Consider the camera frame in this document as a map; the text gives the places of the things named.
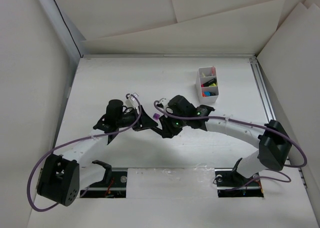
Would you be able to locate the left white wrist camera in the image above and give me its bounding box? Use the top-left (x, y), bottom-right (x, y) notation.
top-left (125, 93), bottom-right (139, 109)

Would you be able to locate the pink clear pen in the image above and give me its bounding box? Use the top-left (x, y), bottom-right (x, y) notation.
top-left (211, 66), bottom-right (216, 76)

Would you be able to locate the pink cap black highlighter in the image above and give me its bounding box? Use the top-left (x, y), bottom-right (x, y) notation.
top-left (201, 80), bottom-right (214, 87)

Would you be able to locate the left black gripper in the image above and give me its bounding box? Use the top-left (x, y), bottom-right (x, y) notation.
top-left (116, 105), bottom-right (157, 131)

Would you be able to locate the yellow cap black highlighter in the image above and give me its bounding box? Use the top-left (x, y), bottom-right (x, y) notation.
top-left (201, 78), bottom-right (217, 87)

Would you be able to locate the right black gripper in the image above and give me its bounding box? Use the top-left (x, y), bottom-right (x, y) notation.
top-left (159, 110), bottom-right (189, 138)

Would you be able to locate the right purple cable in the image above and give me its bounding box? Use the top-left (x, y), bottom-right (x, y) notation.
top-left (152, 99), bottom-right (308, 191)

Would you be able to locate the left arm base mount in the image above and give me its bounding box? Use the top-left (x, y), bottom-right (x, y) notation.
top-left (79, 160), bottom-right (128, 198)

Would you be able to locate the white compartment pen holder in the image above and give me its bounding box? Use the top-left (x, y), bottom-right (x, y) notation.
top-left (195, 66), bottom-right (219, 105)

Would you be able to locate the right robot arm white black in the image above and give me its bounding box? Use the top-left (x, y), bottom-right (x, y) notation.
top-left (153, 95), bottom-right (292, 185)

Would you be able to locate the aluminium rail right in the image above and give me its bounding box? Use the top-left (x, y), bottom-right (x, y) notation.
top-left (248, 57), bottom-right (292, 166)

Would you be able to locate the purple highlighter cap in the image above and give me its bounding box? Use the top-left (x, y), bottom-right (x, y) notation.
top-left (152, 113), bottom-right (160, 120)

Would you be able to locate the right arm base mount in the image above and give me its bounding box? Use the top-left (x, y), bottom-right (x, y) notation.
top-left (212, 158), bottom-right (264, 198)

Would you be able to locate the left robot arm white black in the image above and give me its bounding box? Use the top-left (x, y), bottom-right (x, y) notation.
top-left (37, 97), bottom-right (158, 206)

